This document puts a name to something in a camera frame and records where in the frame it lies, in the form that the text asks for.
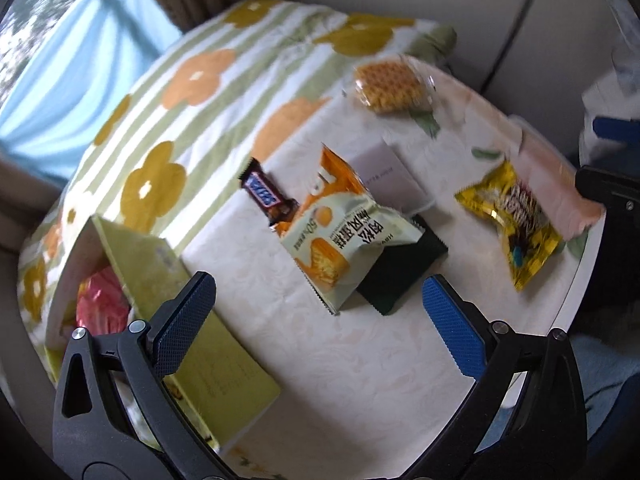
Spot yellow foil snack packet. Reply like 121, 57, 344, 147
454, 160, 566, 293

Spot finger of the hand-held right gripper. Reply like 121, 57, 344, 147
592, 116, 640, 138
575, 166, 640, 216

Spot black cable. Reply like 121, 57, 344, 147
480, 0, 548, 93

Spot window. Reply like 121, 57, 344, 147
0, 0, 108, 106

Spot orange and cream cake packet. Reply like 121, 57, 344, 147
272, 144, 426, 317

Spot floral striped blanket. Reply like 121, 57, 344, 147
17, 0, 458, 386

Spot clear waffle packet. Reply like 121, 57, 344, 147
342, 55, 441, 121

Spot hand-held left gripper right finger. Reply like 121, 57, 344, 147
422, 274, 588, 466

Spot brown chocolate bar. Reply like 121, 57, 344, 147
239, 157, 300, 226

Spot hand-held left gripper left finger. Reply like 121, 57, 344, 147
52, 271, 223, 466

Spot lilac grey packet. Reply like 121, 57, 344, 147
347, 141, 436, 218

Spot yellow-green cardboard box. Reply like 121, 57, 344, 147
45, 215, 282, 453

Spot dark green packet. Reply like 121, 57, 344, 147
357, 214, 448, 317

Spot pink snack packet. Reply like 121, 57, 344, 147
75, 267, 132, 333

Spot white plastic bag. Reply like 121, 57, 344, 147
580, 67, 640, 161

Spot light blue cloth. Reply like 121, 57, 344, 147
0, 0, 183, 183

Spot person's blue pants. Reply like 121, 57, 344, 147
500, 335, 640, 461

